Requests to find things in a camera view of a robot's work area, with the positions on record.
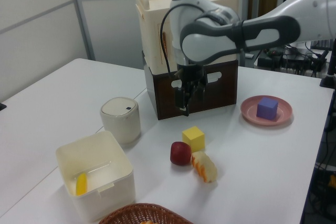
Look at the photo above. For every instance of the black camera stand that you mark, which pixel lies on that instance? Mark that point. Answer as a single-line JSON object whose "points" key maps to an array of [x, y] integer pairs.
{"points": [[329, 77]]}

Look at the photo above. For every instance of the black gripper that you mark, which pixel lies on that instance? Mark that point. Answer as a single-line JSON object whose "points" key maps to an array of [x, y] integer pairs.
{"points": [[189, 75]]}

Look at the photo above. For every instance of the brown wicker basket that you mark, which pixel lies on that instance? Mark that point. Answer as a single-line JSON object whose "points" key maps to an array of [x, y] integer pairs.
{"points": [[147, 213]]}

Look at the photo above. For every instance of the cream topped bread roll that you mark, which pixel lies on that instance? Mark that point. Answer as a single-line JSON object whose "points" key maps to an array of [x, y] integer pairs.
{"points": [[206, 167]]}

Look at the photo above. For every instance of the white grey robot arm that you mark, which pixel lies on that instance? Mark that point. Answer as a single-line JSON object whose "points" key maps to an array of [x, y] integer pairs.
{"points": [[210, 40]]}

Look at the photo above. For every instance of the yellow foam cube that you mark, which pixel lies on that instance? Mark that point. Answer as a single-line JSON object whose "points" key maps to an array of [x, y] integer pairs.
{"points": [[193, 138]]}

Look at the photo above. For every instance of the cream lidded canister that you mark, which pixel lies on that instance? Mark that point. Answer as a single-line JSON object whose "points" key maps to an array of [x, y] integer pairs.
{"points": [[120, 120]]}

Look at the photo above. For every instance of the orange striped bread roll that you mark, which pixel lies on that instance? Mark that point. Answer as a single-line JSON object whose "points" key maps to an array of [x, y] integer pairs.
{"points": [[150, 222]]}

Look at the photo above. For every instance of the cream open plastic box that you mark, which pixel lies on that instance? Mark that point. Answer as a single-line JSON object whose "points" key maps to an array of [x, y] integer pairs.
{"points": [[105, 190]]}

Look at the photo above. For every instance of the yellow banana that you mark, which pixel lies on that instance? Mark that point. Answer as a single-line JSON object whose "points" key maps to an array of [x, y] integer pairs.
{"points": [[81, 184]]}

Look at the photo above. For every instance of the red apple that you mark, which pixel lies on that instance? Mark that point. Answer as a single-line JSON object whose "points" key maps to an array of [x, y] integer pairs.
{"points": [[179, 153]]}

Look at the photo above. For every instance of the dark brown crate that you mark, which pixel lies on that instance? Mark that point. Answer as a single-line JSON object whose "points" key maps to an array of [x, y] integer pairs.
{"points": [[168, 100]]}

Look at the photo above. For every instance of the pink round plate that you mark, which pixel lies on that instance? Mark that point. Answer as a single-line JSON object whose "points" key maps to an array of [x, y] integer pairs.
{"points": [[246, 110]]}

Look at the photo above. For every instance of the purple foam cube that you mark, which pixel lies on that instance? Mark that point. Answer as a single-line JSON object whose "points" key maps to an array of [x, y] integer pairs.
{"points": [[267, 108]]}

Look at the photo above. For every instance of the small black flat object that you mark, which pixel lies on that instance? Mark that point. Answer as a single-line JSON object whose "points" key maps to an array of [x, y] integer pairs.
{"points": [[2, 107]]}

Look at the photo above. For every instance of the desk with electronics clutter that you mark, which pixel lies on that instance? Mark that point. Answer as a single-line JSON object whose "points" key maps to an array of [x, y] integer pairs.
{"points": [[294, 61]]}

